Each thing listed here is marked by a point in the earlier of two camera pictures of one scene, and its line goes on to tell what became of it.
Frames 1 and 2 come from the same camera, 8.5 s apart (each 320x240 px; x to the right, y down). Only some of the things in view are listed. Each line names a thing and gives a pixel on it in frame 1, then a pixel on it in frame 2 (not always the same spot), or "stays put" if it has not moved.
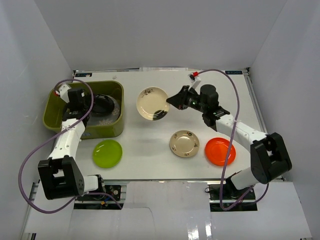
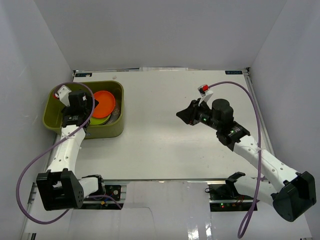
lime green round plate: (107, 153) to (97, 121)
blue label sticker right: (233, 72) stays put
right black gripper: (180, 100) to (189, 115)
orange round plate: (216, 150) to (106, 105)
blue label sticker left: (83, 74) stays put
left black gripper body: (100, 104) stays put
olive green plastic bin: (54, 105) stays put
